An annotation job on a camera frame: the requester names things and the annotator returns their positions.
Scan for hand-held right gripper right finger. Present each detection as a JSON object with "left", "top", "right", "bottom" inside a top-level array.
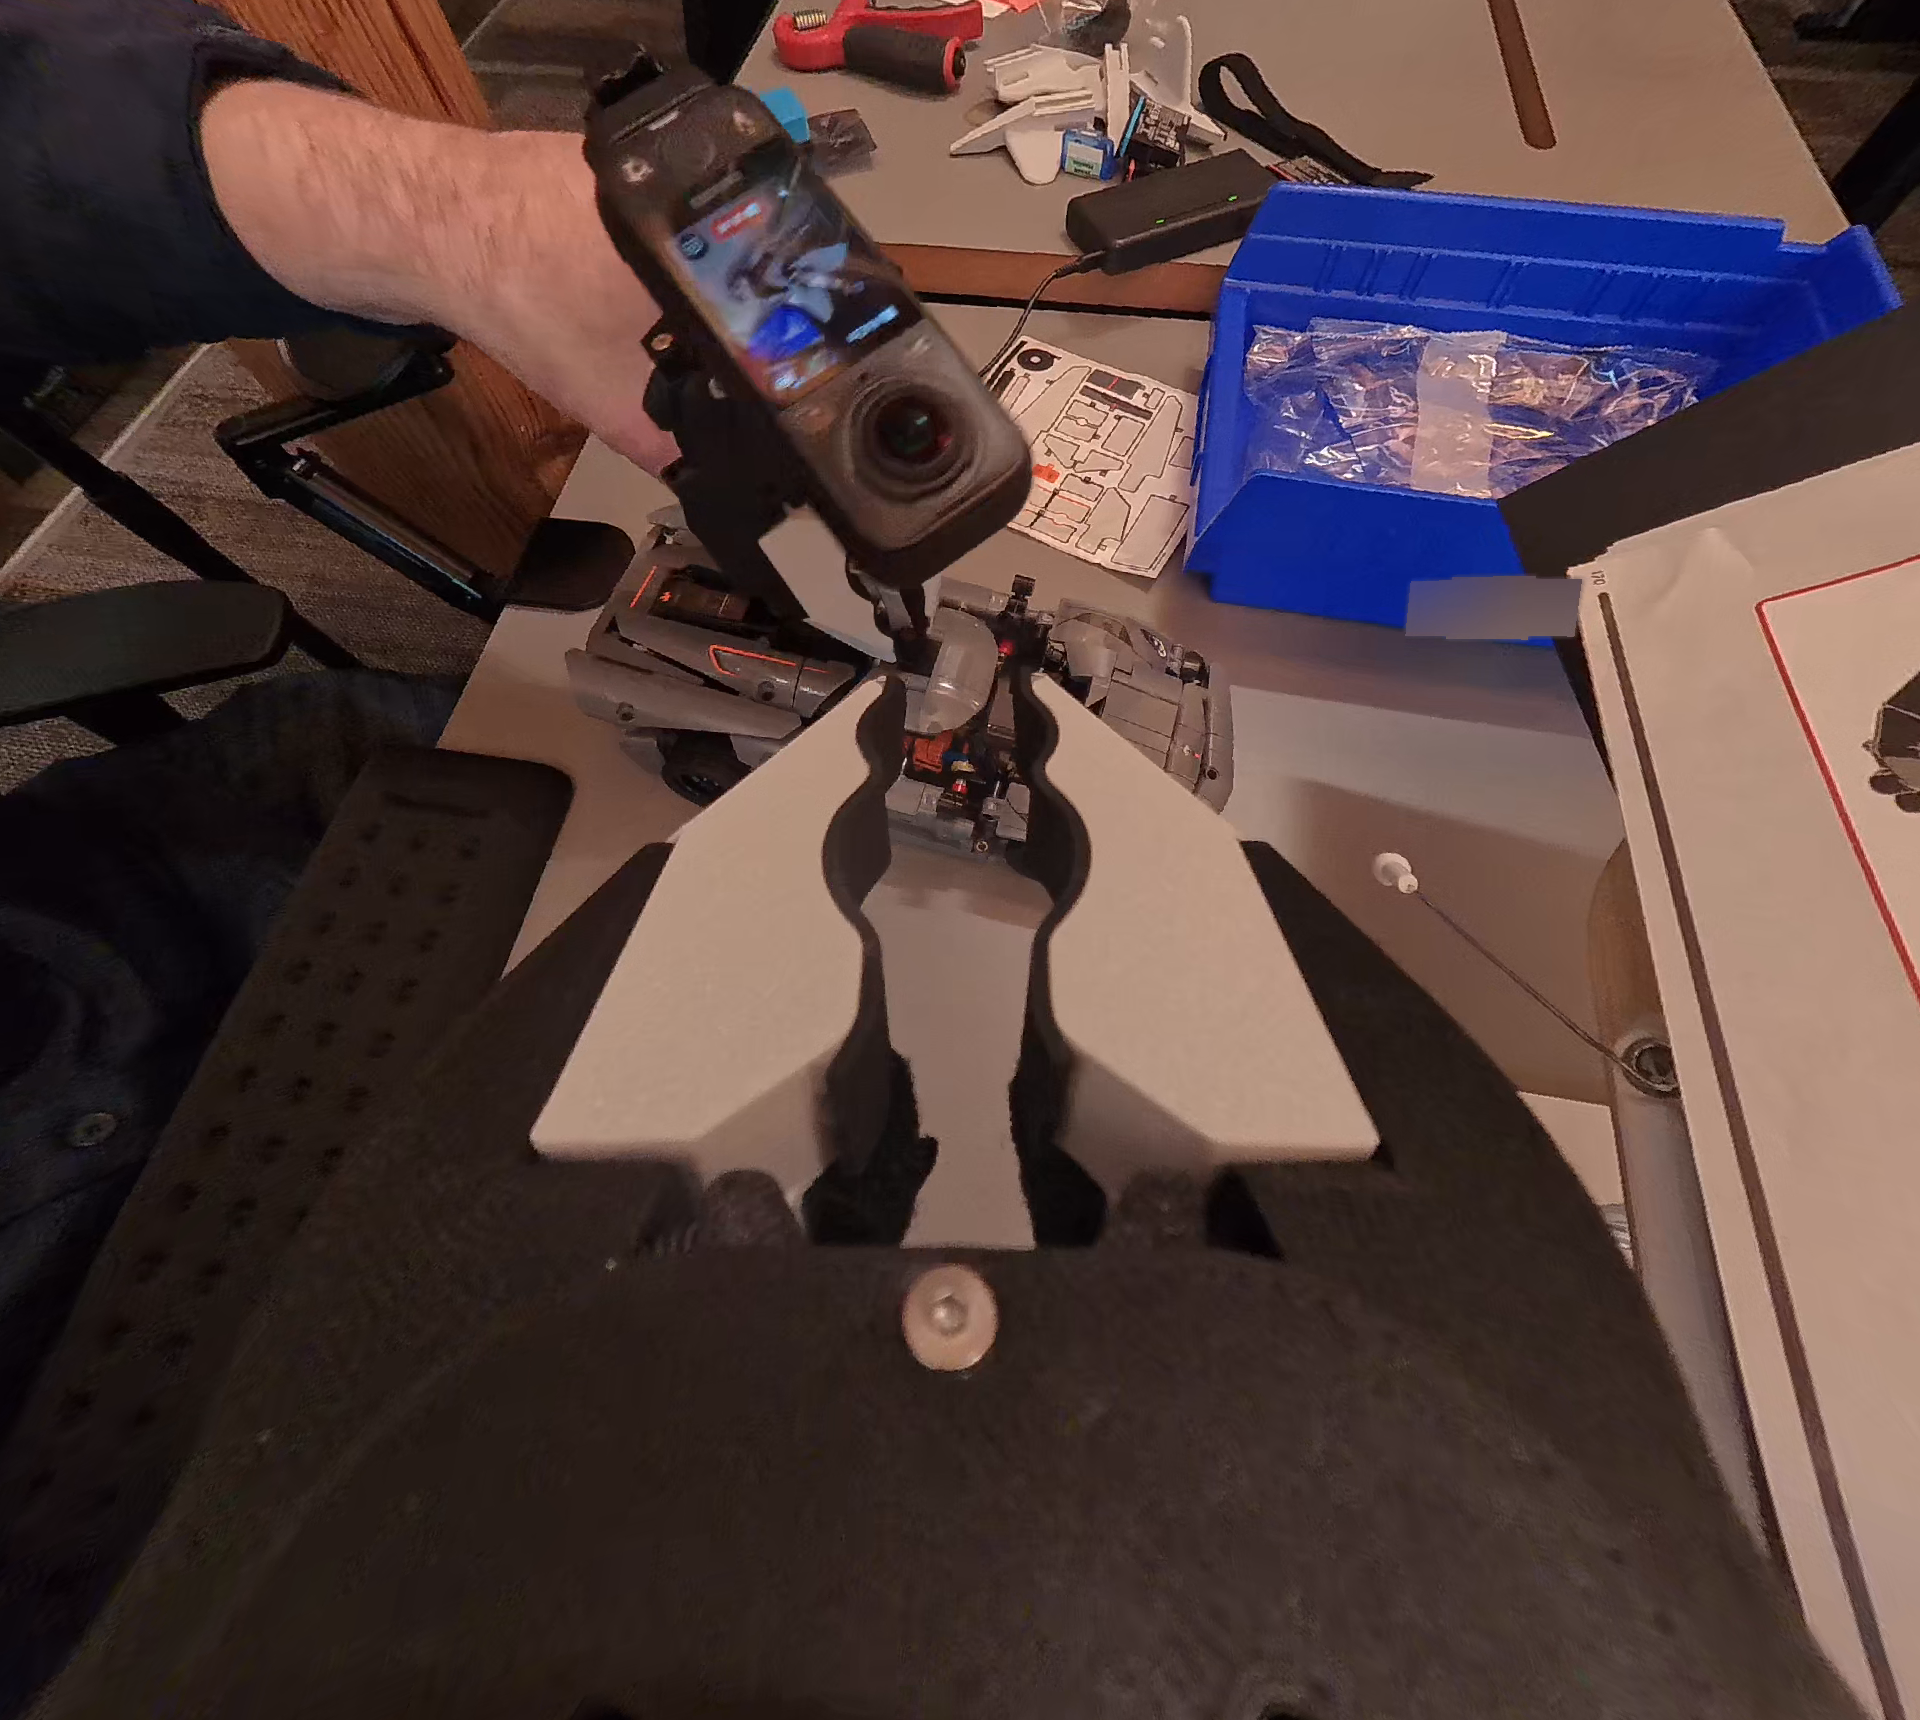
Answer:
[{"left": 1010, "top": 667, "right": 1381, "bottom": 1248}]

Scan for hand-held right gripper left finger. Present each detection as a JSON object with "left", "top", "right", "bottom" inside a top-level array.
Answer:
[{"left": 531, "top": 673, "right": 943, "bottom": 1248}]

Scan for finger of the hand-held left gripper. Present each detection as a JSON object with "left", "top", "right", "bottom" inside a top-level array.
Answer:
[{"left": 753, "top": 515, "right": 852, "bottom": 623}]

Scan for grey toy car model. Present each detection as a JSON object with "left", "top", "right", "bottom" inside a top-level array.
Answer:
[{"left": 566, "top": 519, "right": 1239, "bottom": 859}]

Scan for instruction book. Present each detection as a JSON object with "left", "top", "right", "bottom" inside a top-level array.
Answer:
[{"left": 1568, "top": 444, "right": 1920, "bottom": 1720}]

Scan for person's left forearm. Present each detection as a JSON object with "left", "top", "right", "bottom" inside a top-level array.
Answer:
[{"left": 0, "top": 0, "right": 560, "bottom": 369}]

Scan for person's left hand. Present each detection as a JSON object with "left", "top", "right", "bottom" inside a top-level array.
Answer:
[{"left": 493, "top": 232, "right": 685, "bottom": 478}]

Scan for white sticker sheet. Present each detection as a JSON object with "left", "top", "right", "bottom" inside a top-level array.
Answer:
[{"left": 976, "top": 331, "right": 1204, "bottom": 577}]

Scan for white plastic part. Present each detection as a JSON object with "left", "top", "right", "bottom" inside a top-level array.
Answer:
[{"left": 950, "top": 14, "right": 1226, "bottom": 194}]

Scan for long black device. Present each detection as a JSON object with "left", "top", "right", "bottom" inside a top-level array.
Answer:
[{"left": 1068, "top": 147, "right": 1271, "bottom": 251}]

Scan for black chair armrest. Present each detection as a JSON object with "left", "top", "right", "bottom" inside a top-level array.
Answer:
[
  {"left": 219, "top": 324, "right": 632, "bottom": 620},
  {"left": 0, "top": 581, "right": 293, "bottom": 722}
]

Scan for blue plastic bin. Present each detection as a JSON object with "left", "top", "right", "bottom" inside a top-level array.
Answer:
[{"left": 1186, "top": 182, "right": 1903, "bottom": 645}]

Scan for white book stand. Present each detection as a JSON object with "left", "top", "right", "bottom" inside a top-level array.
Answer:
[{"left": 1370, "top": 834, "right": 1804, "bottom": 1572}]

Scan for clear bags of toy parts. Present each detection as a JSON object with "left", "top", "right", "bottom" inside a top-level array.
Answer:
[{"left": 1243, "top": 317, "right": 1720, "bottom": 501}]

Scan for black cable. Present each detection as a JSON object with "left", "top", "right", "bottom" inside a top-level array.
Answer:
[{"left": 973, "top": 243, "right": 1107, "bottom": 387}]

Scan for red handled tool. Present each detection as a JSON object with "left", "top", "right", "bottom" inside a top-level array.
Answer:
[{"left": 773, "top": 0, "right": 989, "bottom": 94}]

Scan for black strap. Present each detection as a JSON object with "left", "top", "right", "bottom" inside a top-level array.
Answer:
[{"left": 1200, "top": 53, "right": 1435, "bottom": 193}]

